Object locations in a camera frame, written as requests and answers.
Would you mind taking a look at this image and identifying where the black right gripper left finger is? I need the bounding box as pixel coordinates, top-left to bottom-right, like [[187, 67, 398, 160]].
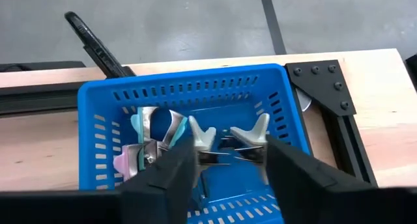
[[0, 136, 199, 224]]

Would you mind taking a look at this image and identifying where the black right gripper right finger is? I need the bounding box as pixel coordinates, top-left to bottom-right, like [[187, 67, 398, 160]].
[[265, 134, 417, 224]]

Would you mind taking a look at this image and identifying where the teal staple remover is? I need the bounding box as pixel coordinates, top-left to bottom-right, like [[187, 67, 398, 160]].
[[130, 105, 189, 150]]

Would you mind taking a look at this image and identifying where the blue plastic basket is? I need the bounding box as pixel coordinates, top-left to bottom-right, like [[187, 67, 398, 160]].
[[77, 63, 311, 224]]

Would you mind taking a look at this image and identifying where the silver round disc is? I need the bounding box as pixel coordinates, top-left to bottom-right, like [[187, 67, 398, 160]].
[[295, 87, 313, 113]]

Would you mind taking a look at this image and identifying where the black aluminium table frame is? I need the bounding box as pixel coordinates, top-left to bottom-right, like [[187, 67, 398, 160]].
[[0, 59, 379, 189]]

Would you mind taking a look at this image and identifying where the black corner bracket plate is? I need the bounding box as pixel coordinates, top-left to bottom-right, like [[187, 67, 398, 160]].
[[285, 59, 358, 117]]

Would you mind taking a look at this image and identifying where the black curved bracket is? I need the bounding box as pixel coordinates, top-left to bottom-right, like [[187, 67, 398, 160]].
[[64, 10, 137, 79]]

